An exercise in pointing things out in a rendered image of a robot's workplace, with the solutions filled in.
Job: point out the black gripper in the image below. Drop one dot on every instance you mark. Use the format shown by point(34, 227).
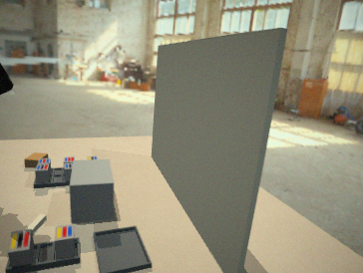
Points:
point(5, 83)

